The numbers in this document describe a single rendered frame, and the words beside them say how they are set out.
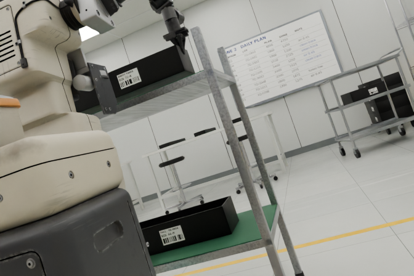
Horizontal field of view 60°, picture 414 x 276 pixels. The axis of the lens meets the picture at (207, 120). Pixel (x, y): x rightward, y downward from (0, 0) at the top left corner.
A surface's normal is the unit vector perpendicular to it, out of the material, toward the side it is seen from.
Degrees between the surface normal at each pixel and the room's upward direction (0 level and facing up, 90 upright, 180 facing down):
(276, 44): 90
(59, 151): 90
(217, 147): 90
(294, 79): 90
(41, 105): 82
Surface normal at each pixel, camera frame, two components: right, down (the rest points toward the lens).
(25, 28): -0.27, -0.11
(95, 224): 0.92, -0.32
